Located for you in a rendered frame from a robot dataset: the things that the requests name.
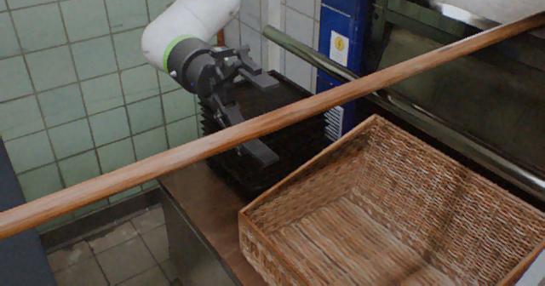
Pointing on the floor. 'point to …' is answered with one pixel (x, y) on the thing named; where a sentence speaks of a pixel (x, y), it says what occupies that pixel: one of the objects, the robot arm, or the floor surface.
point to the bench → (204, 229)
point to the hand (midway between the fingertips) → (267, 122)
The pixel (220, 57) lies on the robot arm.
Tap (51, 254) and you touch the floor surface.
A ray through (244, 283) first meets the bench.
